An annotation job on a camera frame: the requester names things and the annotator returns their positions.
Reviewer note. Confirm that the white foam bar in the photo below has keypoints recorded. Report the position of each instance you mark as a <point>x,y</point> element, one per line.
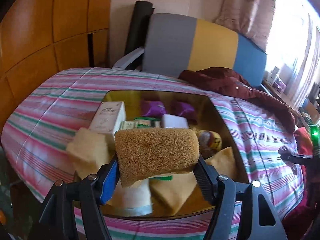
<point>173,121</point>

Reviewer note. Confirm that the cracker packet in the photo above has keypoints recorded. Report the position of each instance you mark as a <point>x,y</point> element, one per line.
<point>147,122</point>

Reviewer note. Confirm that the cream sock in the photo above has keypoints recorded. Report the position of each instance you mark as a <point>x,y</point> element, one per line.
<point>134,201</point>

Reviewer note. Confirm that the purple snack packet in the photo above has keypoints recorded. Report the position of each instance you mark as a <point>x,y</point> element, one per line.
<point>155,109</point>
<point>185,110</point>

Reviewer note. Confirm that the green white tea box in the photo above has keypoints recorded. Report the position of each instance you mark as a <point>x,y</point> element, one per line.
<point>128,125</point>

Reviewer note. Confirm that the yellow sock bundle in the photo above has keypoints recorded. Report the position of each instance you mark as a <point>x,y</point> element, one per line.
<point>210,142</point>

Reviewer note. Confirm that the grey yellow blue headboard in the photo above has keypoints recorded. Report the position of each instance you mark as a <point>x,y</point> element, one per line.
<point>175,43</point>

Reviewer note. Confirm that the maroon gold gift box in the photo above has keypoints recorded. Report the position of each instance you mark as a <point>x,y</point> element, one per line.
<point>207,118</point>

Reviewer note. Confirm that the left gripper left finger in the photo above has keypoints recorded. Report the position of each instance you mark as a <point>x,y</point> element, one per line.
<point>108,177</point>

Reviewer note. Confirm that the yellow sponge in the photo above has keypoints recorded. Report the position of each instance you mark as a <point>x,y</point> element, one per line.
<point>88,151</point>
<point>224,162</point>
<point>173,193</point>

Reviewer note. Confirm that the wooden wardrobe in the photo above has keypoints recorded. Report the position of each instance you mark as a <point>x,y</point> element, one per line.
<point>40,38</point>

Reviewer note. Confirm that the green rice snack bag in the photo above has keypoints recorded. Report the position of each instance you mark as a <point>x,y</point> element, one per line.
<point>162,178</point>

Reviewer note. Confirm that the maroon puffer jacket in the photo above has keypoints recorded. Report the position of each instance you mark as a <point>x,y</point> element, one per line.
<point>227,82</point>

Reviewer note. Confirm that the wooden desk with clutter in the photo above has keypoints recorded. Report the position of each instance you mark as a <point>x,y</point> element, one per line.
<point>286,89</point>

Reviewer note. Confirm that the large yellow sponge block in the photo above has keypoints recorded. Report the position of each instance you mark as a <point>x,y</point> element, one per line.
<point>149,152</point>

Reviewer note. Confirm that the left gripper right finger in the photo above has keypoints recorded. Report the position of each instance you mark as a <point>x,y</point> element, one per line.
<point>206,177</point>

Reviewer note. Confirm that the white medicine box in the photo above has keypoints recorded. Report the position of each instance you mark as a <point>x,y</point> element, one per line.
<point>107,120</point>

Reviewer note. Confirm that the dark red garment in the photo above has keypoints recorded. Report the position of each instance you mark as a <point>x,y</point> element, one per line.
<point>297,222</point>

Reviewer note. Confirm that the red fleece blanket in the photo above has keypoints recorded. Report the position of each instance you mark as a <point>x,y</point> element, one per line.
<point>303,140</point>

